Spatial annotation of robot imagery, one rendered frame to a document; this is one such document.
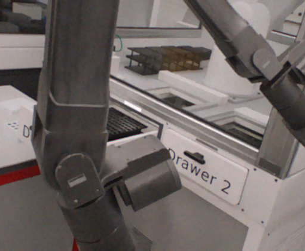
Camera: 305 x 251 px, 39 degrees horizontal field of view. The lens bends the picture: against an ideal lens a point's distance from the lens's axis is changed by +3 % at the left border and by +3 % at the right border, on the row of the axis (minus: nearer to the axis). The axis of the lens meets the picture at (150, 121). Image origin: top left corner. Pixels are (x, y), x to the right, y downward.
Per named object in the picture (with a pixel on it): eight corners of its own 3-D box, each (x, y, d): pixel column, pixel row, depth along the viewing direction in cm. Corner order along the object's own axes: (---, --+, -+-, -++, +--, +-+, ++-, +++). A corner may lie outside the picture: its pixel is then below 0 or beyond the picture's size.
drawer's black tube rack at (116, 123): (92, 158, 122) (95, 138, 120) (57, 134, 133) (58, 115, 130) (144, 143, 138) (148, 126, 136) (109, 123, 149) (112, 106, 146)
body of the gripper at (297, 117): (312, 106, 87) (292, 80, 85) (336, 125, 78) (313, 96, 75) (285, 126, 89) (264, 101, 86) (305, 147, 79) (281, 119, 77)
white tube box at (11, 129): (17, 143, 139) (18, 132, 137) (2, 133, 143) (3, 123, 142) (49, 135, 148) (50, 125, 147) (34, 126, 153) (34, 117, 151)
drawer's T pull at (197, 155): (203, 165, 117) (203, 161, 117) (182, 154, 121) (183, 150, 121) (210, 162, 120) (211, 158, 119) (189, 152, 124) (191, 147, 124)
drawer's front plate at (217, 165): (235, 206, 116) (245, 171, 112) (158, 159, 133) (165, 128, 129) (238, 204, 117) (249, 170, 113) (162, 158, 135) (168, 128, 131)
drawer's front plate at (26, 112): (75, 180, 113) (81, 144, 109) (17, 137, 130) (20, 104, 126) (81, 178, 114) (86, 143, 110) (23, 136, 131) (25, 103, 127)
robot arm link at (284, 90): (250, 86, 81) (267, 88, 76) (275, 61, 82) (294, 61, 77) (271, 111, 84) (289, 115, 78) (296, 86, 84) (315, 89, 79)
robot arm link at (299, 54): (231, 64, 83) (249, 58, 75) (273, 23, 84) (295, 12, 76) (271, 107, 85) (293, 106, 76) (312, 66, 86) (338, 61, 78)
